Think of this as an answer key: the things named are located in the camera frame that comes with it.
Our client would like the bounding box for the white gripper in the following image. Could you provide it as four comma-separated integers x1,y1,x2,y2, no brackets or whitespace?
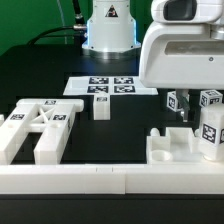
139,0,224,122

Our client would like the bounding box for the white chair seat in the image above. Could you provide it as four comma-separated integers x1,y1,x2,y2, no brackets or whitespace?
146,127,211,164

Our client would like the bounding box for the marker cube left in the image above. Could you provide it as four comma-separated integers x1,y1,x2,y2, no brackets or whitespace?
166,90,182,112

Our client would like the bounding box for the marker cube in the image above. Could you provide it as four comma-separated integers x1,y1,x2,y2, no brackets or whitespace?
199,90,223,107
166,90,182,112

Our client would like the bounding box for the marker cube right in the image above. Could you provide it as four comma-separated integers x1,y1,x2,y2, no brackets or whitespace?
199,90,223,107

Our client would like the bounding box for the white front fence bar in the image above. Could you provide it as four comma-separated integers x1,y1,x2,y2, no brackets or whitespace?
0,163,224,194

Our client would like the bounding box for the white part at left edge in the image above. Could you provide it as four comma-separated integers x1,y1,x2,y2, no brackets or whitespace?
0,114,5,127

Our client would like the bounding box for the white marker base plate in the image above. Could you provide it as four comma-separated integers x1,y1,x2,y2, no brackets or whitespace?
63,76,158,96

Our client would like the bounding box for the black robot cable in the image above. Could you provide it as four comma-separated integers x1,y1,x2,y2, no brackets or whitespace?
26,0,88,46

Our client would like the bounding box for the white chair back frame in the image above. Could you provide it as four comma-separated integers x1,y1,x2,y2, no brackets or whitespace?
0,99,84,165

